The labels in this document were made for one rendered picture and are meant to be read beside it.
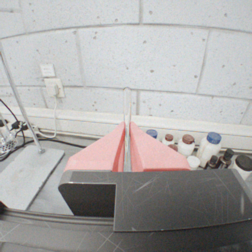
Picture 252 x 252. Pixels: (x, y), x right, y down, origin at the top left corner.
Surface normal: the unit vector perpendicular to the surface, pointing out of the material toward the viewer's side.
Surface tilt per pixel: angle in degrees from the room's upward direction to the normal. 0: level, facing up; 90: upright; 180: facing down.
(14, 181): 0
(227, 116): 90
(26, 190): 0
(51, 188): 0
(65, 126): 90
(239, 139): 90
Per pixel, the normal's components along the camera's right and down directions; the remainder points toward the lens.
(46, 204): 0.00, -0.82
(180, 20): -0.17, 0.56
